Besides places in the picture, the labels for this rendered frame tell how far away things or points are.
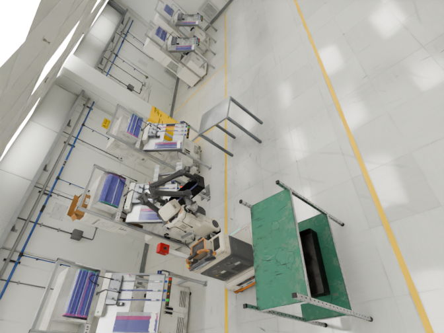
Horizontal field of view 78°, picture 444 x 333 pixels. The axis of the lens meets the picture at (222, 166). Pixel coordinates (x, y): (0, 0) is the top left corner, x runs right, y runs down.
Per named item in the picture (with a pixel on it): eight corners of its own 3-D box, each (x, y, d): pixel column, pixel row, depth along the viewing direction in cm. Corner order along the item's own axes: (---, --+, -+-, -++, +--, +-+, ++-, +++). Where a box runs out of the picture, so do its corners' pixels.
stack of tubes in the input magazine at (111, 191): (125, 179, 435) (110, 172, 421) (117, 207, 403) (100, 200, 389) (122, 182, 442) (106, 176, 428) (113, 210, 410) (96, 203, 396)
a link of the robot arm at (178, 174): (150, 192, 290) (152, 187, 281) (147, 187, 291) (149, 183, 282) (182, 176, 315) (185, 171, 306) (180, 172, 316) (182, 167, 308)
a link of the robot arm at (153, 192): (148, 198, 285) (149, 194, 277) (148, 186, 292) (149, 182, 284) (189, 199, 303) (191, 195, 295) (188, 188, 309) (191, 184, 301)
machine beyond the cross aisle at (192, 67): (217, 51, 801) (162, 2, 700) (216, 67, 749) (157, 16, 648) (188, 80, 878) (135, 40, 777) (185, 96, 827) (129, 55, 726)
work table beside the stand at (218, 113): (261, 143, 447) (226, 116, 404) (231, 156, 494) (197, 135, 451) (263, 121, 470) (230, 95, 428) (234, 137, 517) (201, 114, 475)
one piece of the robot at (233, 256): (264, 267, 311) (209, 246, 267) (231, 285, 336) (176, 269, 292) (258, 241, 335) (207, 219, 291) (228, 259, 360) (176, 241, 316)
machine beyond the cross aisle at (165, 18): (218, 28, 891) (170, -18, 790) (217, 40, 839) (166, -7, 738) (191, 57, 968) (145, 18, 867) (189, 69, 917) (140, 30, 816)
